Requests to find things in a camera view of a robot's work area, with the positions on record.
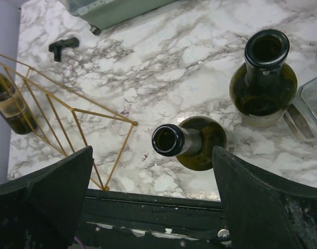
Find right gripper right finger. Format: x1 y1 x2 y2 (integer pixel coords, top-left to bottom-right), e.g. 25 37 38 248
212 146 317 248

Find metal tweezers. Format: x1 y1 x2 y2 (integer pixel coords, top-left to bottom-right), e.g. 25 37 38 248
283 104 315 142

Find clear glass tray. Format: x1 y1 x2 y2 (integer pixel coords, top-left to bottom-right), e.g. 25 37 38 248
299 77 317 128

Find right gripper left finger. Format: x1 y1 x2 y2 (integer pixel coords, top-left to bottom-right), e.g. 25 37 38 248
0 146 93 248

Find green wine bottle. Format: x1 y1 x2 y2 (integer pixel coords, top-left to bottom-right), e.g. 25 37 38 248
0 74 37 135
229 29 298 129
151 116 237 171

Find green plastic storage box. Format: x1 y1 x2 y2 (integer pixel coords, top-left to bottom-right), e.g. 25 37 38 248
60 0 174 30

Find small black T connector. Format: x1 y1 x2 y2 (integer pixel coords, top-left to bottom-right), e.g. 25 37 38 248
48 37 79 62

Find gold wire wine rack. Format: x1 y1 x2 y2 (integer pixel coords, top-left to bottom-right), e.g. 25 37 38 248
0 54 137 191

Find black metal base rail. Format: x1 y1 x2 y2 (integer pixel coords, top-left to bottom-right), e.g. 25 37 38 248
76 189 232 248

